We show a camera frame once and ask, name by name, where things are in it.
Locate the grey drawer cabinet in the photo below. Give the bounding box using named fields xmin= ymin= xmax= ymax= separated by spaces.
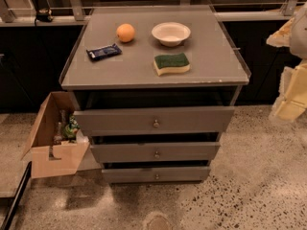
xmin=60 ymin=5 xmax=250 ymax=170

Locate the black device on ledge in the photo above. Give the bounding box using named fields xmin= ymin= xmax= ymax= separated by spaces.
xmin=35 ymin=8 xmax=53 ymax=22

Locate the black floor bar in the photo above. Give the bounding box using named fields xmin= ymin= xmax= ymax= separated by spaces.
xmin=0 ymin=162 xmax=32 ymax=230

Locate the green crumpled bag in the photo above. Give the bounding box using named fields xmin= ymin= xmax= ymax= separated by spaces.
xmin=63 ymin=115 xmax=80 ymax=140

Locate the grey middle drawer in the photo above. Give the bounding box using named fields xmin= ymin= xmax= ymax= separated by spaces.
xmin=90 ymin=142 xmax=220 ymax=163

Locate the grey bottom drawer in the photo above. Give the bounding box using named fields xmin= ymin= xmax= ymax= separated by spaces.
xmin=102 ymin=166 xmax=210 ymax=184

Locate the grey drawer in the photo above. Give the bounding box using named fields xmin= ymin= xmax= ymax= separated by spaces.
xmin=90 ymin=142 xmax=220 ymax=163
xmin=74 ymin=106 xmax=234 ymax=136
xmin=102 ymin=166 xmax=210 ymax=184

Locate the clear bottle in box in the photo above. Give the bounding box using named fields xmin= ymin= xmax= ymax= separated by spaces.
xmin=53 ymin=122 xmax=63 ymax=145

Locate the white paper bowl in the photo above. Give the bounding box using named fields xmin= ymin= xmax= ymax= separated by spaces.
xmin=152 ymin=22 xmax=191 ymax=47

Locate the grey top drawer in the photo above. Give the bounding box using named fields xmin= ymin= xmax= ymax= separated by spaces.
xmin=74 ymin=106 xmax=234 ymax=136

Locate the orange fruit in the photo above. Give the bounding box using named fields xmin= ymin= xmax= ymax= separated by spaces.
xmin=116 ymin=23 xmax=135 ymax=43

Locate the green yellow sponge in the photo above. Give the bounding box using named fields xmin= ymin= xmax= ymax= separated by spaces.
xmin=153 ymin=53 xmax=191 ymax=76

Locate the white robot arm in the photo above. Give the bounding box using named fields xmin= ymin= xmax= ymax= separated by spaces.
xmin=267 ymin=3 xmax=307 ymax=122

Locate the brown cardboard box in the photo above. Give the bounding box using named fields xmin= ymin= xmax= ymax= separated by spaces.
xmin=21 ymin=92 xmax=89 ymax=178

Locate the blue snack bar wrapper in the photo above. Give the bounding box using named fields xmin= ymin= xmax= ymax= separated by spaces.
xmin=86 ymin=43 xmax=122 ymax=61

